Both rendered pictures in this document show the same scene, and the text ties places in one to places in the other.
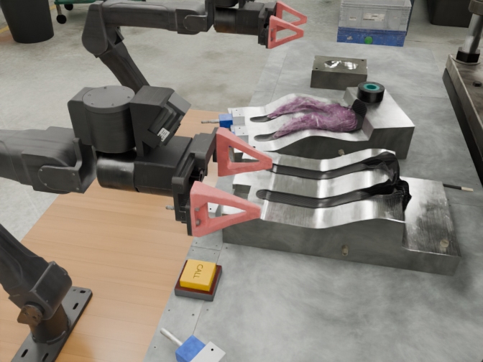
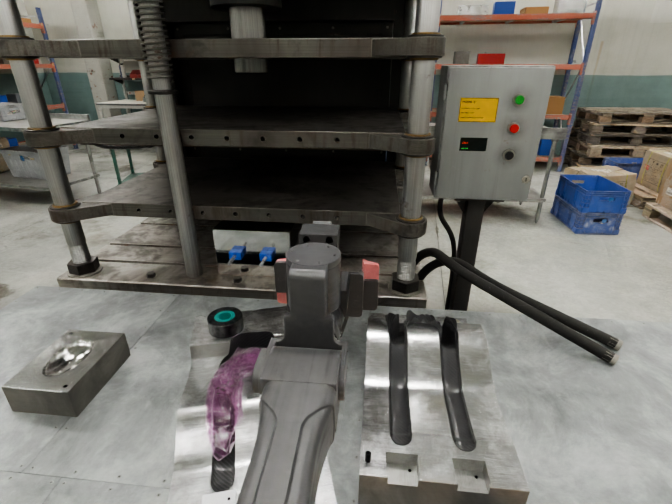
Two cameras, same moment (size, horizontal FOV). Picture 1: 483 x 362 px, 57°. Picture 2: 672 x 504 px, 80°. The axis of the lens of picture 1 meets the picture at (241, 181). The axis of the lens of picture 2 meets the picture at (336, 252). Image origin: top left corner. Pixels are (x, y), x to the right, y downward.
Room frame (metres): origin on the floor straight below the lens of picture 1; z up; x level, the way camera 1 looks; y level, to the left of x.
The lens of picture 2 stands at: (1.05, 0.40, 1.48)
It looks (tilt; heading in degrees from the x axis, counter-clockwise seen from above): 25 degrees down; 264
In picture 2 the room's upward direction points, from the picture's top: straight up
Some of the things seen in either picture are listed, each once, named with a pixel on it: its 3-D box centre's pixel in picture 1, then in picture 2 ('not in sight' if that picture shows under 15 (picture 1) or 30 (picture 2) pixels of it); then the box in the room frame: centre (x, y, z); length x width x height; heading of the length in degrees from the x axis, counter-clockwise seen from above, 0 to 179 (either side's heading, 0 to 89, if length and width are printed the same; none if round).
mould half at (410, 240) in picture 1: (338, 198); (426, 378); (0.80, -0.23, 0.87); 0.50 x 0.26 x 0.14; 78
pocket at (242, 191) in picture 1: (239, 197); (469, 479); (0.80, 0.00, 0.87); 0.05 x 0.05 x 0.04; 78
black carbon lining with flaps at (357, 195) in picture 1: (335, 178); (424, 365); (0.81, -0.21, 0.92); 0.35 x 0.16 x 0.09; 78
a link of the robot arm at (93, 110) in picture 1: (93, 135); not in sight; (0.46, 0.18, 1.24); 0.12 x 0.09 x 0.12; 79
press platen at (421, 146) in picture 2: not in sight; (261, 141); (1.19, -1.21, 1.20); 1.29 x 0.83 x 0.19; 168
